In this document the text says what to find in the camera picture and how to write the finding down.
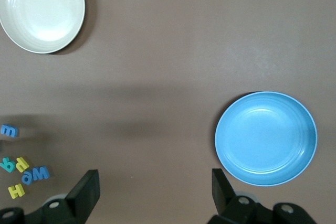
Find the blue lowercase letter e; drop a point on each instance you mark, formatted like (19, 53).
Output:
(27, 178)

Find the blue lowercase letter m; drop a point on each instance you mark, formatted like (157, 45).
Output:
(9, 130)

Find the beige plate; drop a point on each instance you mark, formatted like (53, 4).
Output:
(42, 11)

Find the blue uppercase letter W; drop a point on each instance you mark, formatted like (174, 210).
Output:
(40, 172)

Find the blue plate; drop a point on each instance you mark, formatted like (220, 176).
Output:
(265, 140)

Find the teal uppercase letter R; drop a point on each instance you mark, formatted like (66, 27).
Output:
(7, 165)

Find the yellow uppercase letter H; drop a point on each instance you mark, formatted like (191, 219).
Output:
(16, 190)

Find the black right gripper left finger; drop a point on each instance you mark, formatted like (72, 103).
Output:
(84, 195)

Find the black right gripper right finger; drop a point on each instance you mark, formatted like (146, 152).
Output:
(223, 200)

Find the yellow lowercase letter h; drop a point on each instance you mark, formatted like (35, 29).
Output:
(22, 164)

